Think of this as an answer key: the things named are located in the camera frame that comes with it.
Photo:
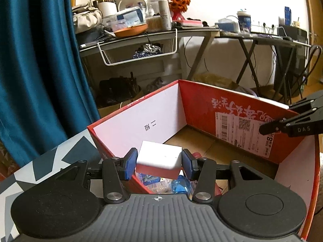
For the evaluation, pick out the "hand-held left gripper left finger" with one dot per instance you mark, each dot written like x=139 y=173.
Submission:
x=130 y=165

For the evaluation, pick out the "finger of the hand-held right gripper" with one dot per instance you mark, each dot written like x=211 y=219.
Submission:
x=297 y=128
x=310 y=103

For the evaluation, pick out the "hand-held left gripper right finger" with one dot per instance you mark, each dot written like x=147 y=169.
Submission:
x=187 y=166

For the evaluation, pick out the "blue crinkled wrapper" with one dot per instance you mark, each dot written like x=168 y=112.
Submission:
x=180 y=184

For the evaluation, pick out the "small white box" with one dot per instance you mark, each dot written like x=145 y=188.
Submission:
x=159 y=156

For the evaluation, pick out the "clear plastic box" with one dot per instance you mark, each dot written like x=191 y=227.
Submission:
x=159 y=188

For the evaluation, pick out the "red cardboard box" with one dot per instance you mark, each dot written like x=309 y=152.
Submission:
x=201 y=100

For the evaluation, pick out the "black chair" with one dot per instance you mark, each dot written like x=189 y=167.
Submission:
x=315 y=53

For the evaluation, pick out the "brown cardboard box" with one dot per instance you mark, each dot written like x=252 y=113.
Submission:
x=108 y=109

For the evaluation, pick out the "black computer case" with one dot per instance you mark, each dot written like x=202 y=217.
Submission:
x=292 y=32

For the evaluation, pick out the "black bag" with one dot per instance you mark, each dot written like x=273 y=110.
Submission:
x=116 y=90

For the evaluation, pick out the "geometric patterned table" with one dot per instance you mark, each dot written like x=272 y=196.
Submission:
x=50 y=156

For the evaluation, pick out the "black folding desk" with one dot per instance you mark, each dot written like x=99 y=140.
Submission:
x=252 y=37

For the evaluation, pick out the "blue carton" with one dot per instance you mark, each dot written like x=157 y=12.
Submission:
x=288 y=15

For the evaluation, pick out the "wooden door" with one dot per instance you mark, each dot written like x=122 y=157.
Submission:
x=315 y=10

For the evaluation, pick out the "blue white lidded cup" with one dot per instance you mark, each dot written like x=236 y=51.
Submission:
x=244 y=21

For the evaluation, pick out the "blue tissue box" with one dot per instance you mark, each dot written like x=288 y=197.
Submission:
x=228 y=25

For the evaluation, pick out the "blue white patterned packet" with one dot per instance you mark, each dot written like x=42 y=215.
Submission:
x=146 y=51

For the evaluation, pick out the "orange bowl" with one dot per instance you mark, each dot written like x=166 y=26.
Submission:
x=131 y=31

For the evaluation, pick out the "blue curtain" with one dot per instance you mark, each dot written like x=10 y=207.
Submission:
x=37 y=68

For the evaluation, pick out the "dark grey pouch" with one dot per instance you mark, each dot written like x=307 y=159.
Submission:
x=90 y=35

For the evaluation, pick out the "clear round container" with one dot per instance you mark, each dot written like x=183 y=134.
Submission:
x=118 y=25

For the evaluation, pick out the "cotton swab box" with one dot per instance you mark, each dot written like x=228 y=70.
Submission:
x=154 y=24

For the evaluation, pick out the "pink box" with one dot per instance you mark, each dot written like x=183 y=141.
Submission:
x=190 y=22

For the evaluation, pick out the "blue white pack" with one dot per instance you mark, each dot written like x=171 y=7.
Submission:
x=132 y=16

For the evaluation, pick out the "red vase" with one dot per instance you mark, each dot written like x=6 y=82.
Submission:
x=178 y=16

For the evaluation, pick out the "beige bag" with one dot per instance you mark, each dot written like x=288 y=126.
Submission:
x=85 y=20

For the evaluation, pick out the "white spray bottle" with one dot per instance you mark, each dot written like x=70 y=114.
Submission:
x=165 y=15

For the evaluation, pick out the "clear acrylic organizer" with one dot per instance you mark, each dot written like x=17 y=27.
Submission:
x=152 y=5

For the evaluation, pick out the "white frame desk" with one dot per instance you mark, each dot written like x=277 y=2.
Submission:
x=199 y=34

